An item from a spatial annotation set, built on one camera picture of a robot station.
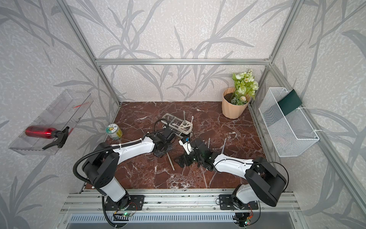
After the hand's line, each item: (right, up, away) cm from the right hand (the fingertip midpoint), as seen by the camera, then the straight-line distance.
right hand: (178, 155), depth 82 cm
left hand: (-7, +2, +9) cm, 11 cm away
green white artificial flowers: (+43, +42, +11) cm, 61 cm away
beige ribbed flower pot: (+35, +27, +20) cm, 49 cm away
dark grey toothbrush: (+1, +26, +33) cm, 42 cm away
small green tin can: (-44, +13, +12) cm, 47 cm away
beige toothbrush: (-5, -5, +4) cm, 8 cm away
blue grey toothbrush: (+29, +3, +13) cm, 32 cm away
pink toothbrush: (+8, +22, +5) cm, 24 cm away
